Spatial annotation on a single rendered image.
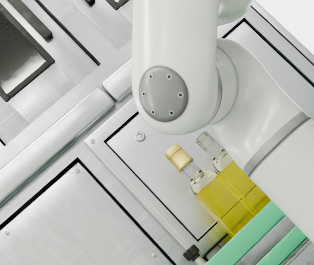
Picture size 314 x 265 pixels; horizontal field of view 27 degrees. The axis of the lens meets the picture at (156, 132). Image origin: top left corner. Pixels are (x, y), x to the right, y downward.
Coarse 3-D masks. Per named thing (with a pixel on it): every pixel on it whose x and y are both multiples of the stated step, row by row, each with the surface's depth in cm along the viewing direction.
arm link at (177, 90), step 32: (160, 0) 64; (192, 0) 63; (224, 0) 65; (160, 32) 65; (192, 32) 64; (160, 64) 66; (192, 64) 64; (160, 96) 66; (192, 96) 65; (160, 128) 68; (192, 128) 67
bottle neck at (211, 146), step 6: (204, 132) 122; (198, 138) 122; (204, 138) 121; (210, 138) 122; (198, 144) 122; (204, 144) 121; (210, 144) 121; (216, 144) 121; (204, 150) 122; (210, 150) 121; (216, 150) 121; (210, 156) 122
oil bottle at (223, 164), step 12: (216, 156) 120; (228, 156) 119; (216, 168) 119; (228, 168) 118; (228, 180) 118; (240, 180) 118; (240, 192) 117; (252, 192) 117; (252, 204) 117; (264, 204) 116
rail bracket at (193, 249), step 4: (188, 248) 122; (192, 248) 121; (196, 248) 122; (184, 252) 122; (188, 252) 121; (192, 252) 121; (196, 252) 121; (184, 256) 122; (188, 256) 121; (192, 256) 121; (196, 256) 121; (188, 260) 122; (192, 260) 122; (196, 260) 121; (200, 260) 121; (204, 260) 122; (200, 264) 121; (204, 264) 121
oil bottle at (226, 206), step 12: (192, 180) 119; (204, 180) 118; (216, 180) 118; (192, 192) 120; (204, 192) 117; (216, 192) 117; (228, 192) 117; (204, 204) 118; (216, 204) 117; (228, 204) 117; (240, 204) 117; (216, 216) 117; (228, 216) 116; (240, 216) 116; (252, 216) 116; (228, 228) 116; (240, 228) 116
